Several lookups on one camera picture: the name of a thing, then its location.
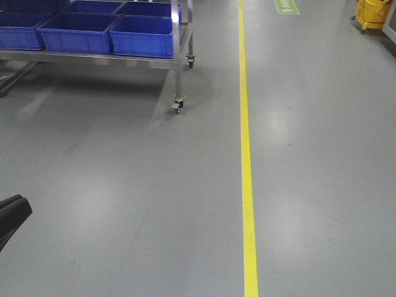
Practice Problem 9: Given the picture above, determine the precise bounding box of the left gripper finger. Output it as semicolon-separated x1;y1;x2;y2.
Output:
1;194;33;250

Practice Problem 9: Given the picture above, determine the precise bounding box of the steel wheeled cart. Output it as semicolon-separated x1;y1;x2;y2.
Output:
1;1;196;113

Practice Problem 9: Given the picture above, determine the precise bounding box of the front-left blue cart bin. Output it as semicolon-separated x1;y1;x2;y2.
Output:
1;11;54;51

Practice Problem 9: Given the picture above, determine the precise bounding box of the front-middle blue cart bin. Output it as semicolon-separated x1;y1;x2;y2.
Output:
37;12;118;55

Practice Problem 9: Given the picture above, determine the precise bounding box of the front-right blue cart bin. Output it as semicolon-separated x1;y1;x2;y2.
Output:
109;15;174;59

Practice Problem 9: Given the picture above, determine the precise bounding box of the green safety floor sign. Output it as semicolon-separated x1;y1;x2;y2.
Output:
274;0;300;15

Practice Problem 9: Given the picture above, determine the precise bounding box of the yellow mop bucket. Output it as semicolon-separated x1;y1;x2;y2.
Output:
350;0;393;34

